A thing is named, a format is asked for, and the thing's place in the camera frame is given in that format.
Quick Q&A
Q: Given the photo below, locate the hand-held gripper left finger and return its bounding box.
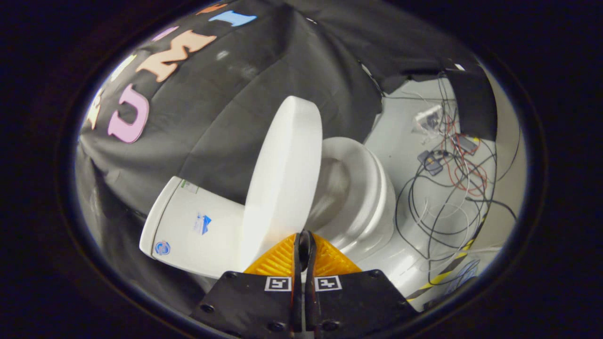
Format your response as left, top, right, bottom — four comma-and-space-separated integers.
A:
191, 231, 304, 339

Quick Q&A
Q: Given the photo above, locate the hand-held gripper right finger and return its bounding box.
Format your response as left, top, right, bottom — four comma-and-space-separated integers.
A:
304, 231, 420, 339

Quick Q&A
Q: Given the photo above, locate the white toilet lid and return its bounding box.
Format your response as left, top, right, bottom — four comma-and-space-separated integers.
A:
238, 96, 324, 273

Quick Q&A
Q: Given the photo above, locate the yellow black striped tape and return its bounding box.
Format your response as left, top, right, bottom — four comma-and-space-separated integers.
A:
407, 212, 489, 303

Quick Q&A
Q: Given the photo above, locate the black power adapter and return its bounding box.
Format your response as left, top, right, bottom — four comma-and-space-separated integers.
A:
417, 150, 444, 177

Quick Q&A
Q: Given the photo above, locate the black backdrop cloth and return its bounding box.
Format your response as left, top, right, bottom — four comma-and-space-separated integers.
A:
75, 0, 499, 321

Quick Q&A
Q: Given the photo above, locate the clear plastic bag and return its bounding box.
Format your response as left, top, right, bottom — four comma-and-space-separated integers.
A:
414, 105, 446, 138

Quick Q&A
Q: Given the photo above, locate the small black electronics box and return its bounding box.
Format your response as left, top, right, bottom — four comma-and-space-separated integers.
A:
454, 134, 481, 156

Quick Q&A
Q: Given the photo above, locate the tangle of floor cables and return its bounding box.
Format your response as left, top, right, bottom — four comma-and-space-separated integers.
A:
395, 71, 520, 289

